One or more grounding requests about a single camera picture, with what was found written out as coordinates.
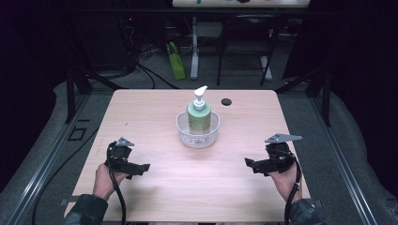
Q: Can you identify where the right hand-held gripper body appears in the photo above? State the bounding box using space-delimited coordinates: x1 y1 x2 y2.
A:
265 133 303 173

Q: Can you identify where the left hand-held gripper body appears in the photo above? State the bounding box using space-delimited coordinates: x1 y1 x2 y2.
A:
105 137 135 173

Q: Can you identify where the white ribbed plastic basket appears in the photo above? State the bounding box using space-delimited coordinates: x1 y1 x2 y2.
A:
176 111 221 149

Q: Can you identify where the green pump soap bottle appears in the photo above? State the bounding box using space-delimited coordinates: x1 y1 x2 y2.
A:
186 84 212 136

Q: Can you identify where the person's left hand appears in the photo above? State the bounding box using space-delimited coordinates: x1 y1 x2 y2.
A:
92 162 130 201

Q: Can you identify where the person's right hand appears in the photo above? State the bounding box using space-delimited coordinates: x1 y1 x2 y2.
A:
269 165 303 203

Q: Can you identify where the black metal stand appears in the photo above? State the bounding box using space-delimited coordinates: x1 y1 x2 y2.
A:
275 67 332 128
64 67 126 125

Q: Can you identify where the green bag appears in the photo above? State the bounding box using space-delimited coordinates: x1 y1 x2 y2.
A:
166 41 186 81

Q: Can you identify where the white-legged desk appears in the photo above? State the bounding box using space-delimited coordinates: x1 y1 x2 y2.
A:
172 0 311 81

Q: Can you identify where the black chair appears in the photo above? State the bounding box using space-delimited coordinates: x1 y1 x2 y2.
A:
216 13 283 87

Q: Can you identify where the left hand-held gripper black cable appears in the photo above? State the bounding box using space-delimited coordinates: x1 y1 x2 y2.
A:
106 143 127 225

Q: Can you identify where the hand-held gripper black cable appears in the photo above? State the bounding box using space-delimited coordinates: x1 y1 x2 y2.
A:
106 143 127 225
283 153 303 225

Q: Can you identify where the right hand-held gripper black cable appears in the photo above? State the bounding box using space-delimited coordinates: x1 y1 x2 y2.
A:
283 153 303 225

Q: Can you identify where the aluminium floor rail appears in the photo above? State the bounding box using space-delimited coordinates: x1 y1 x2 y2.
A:
6 93 92 225
309 93 379 225

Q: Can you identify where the black floor cable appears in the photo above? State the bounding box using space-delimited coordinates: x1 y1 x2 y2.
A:
31 126 101 225

